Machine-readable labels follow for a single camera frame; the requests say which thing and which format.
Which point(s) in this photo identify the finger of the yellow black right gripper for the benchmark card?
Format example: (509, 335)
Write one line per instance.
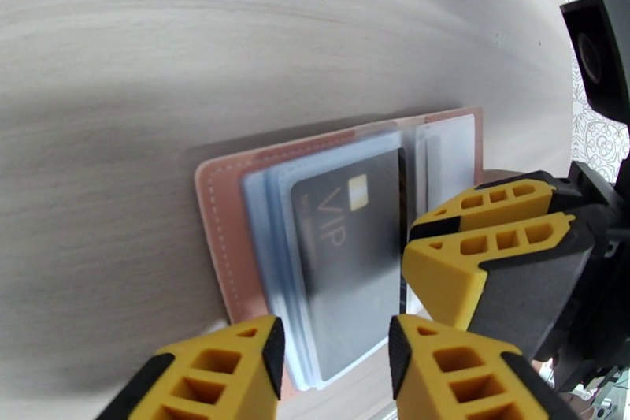
(492, 207)
(443, 276)

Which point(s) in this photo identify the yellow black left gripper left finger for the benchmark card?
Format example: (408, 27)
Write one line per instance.
(206, 379)

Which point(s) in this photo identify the pink leather card holder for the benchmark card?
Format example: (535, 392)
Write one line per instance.
(221, 216)

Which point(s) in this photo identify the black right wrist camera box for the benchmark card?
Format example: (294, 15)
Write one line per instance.
(605, 54)

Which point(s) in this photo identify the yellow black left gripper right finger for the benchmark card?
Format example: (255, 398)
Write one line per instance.
(458, 379)

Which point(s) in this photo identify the black VIP card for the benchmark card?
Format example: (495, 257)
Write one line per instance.
(354, 261)

